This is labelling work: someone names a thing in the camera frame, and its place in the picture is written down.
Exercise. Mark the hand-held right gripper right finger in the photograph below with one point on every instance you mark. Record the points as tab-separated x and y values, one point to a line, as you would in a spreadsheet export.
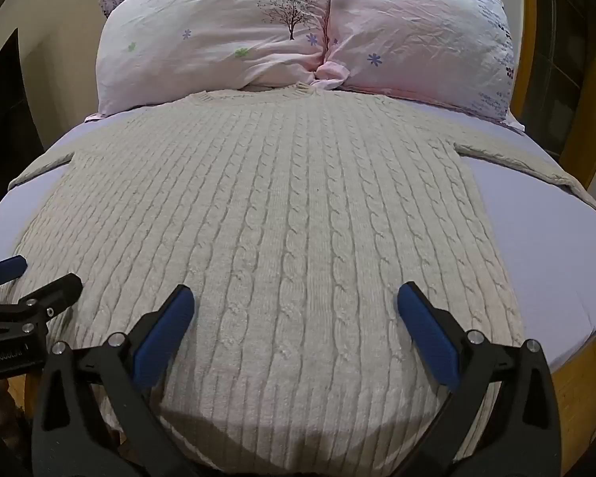
427	330

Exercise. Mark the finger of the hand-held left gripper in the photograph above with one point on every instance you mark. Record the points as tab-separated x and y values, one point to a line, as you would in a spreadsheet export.
54	294
5	267

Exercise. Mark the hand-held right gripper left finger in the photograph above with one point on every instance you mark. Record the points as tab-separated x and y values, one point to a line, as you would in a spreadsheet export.
161	330

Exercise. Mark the pink floral pillow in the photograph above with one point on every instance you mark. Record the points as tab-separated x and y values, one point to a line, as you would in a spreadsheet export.
203	35
417	35

